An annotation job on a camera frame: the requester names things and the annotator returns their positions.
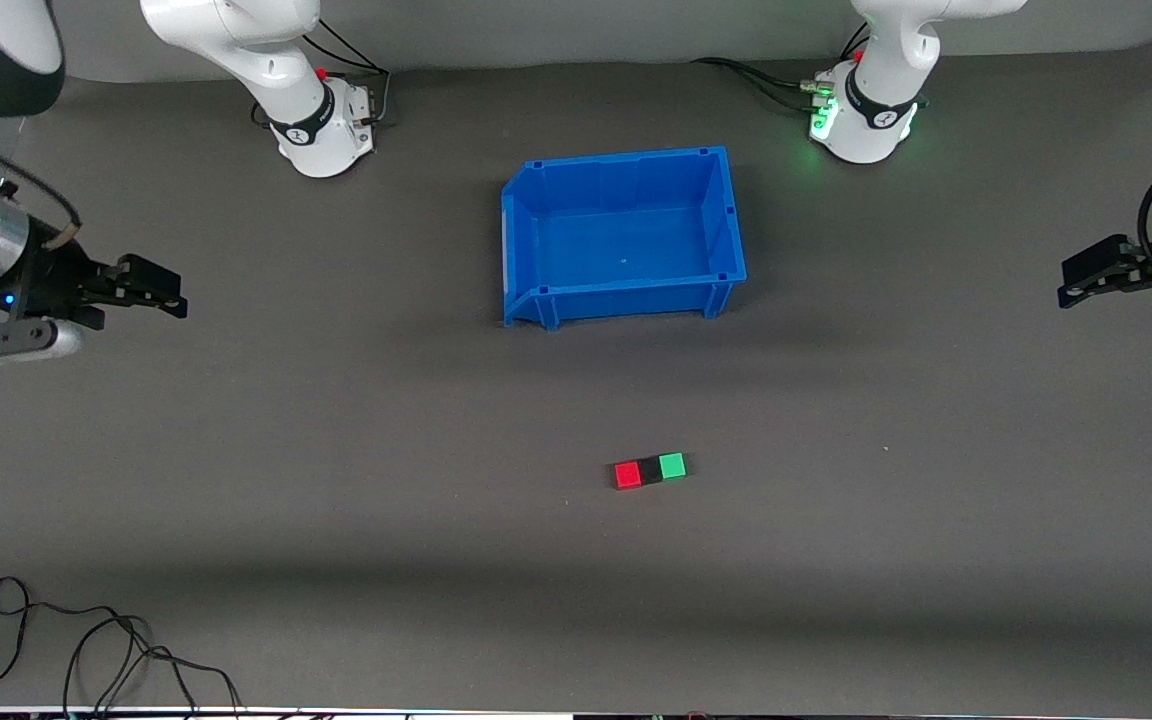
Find blue plastic storage bin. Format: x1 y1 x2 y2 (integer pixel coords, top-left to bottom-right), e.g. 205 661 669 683
501 147 747 331

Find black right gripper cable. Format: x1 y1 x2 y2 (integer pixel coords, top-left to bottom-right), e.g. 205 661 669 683
0 125 83 249

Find black right arm base cables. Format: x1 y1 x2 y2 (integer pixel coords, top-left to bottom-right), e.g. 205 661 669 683
251 18 393 131

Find black arm base cables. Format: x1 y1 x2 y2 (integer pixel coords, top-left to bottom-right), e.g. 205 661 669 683
251 18 393 131
691 22 872 113

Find thin black cable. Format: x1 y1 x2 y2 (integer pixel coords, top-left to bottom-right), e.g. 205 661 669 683
0 576 242 720

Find black left arm base cables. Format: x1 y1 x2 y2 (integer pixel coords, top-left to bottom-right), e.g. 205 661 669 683
691 22 872 113

